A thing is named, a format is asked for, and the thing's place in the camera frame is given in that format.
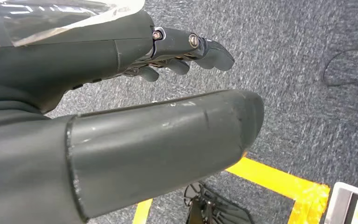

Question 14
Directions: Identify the clear left wrist cover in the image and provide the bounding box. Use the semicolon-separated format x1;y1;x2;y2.
0;0;145;56

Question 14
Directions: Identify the grey ribbed left arm sleeve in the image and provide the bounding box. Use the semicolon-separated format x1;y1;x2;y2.
0;82;76;224

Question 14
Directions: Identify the black ribbed object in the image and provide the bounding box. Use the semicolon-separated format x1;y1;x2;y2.
183;182;255;224

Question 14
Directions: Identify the yellow tape marking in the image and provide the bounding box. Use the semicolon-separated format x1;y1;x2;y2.
132;157;331;224

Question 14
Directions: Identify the silver socket box yellow label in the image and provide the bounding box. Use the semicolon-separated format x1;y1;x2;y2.
324;182;358;224

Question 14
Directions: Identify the thin black cable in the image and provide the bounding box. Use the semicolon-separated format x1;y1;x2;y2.
322;48;358;87

